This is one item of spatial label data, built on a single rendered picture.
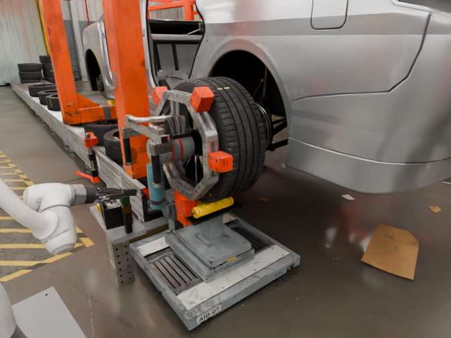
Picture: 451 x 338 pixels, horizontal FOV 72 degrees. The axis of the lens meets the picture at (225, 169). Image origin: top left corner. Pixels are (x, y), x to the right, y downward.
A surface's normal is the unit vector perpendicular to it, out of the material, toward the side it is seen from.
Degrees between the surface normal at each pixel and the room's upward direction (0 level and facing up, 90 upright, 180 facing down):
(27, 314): 1
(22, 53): 90
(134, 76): 90
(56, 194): 41
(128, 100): 90
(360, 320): 0
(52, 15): 90
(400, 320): 0
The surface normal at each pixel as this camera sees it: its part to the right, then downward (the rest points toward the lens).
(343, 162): -0.80, 0.22
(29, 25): 0.70, 0.26
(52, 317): 0.00, -0.93
